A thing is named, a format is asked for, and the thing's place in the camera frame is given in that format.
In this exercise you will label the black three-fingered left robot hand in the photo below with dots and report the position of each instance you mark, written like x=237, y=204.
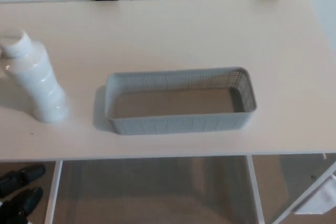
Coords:
x=26, y=175

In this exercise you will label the grey perforated plastic basket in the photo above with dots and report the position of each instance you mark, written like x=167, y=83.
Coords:
x=183, y=125

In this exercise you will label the white plastic bottle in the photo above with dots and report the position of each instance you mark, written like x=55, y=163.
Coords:
x=39, y=82

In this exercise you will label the white metal desk leg frame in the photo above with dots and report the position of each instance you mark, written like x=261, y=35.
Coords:
x=53, y=195
x=256, y=195

